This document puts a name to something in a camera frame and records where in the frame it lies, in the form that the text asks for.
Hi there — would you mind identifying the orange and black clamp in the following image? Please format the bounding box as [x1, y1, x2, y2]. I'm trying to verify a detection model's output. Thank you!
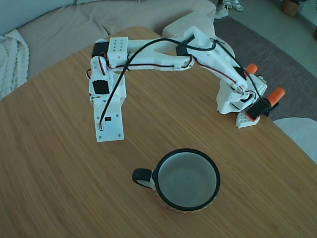
[244, 63, 259, 80]
[246, 87, 286, 122]

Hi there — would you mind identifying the grey rug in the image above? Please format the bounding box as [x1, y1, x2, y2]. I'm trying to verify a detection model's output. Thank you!
[212, 17, 317, 122]

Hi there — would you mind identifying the white shoe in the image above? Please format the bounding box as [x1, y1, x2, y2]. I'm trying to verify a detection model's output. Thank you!
[229, 0, 245, 12]
[214, 2, 229, 20]

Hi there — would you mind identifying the black camera cable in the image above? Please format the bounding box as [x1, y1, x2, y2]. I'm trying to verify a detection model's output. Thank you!
[99, 37, 270, 131]

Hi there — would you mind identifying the white fabric seat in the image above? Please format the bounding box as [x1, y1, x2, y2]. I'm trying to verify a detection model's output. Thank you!
[273, 117, 317, 165]

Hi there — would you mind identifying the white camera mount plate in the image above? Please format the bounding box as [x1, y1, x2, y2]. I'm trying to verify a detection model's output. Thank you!
[93, 95, 126, 143]

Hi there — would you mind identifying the brown wicker basket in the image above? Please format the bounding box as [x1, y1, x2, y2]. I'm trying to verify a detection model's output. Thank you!
[280, 0, 308, 18]

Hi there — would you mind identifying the white sofa cushion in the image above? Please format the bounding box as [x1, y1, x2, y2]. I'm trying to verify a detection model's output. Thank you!
[162, 11, 236, 60]

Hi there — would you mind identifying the white cup with black rim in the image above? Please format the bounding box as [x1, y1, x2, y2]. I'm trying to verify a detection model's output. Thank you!
[131, 148, 221, 214]

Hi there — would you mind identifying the white knitted blanket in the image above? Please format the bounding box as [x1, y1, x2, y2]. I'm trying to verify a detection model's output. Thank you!
[0, 29, 30, 100]

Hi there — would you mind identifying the beige fabric sofa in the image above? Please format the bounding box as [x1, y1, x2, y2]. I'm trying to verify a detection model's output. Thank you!
[0, 0, 216, 82]

